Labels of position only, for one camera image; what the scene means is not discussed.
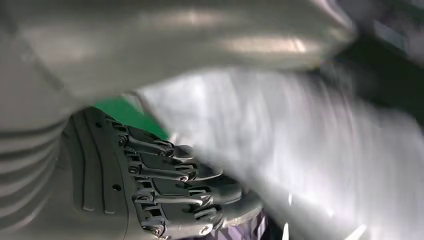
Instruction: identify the green conveyor belt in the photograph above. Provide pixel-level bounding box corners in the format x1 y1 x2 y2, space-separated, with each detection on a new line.
92 96 170 142

